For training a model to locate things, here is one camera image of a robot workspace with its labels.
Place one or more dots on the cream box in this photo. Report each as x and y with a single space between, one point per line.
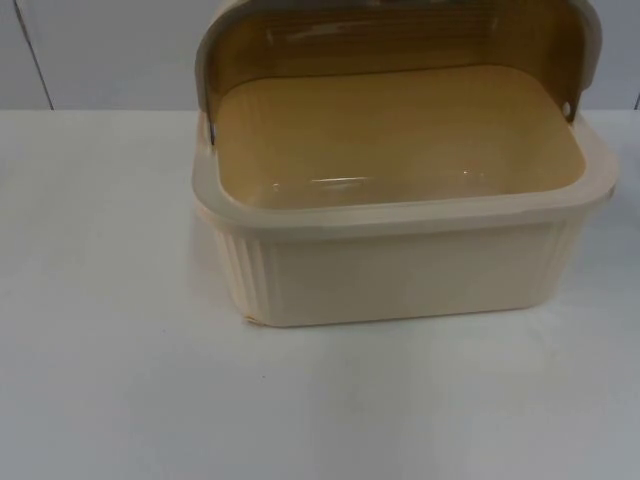
400 280

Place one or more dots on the cream lid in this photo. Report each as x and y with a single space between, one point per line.
380 45

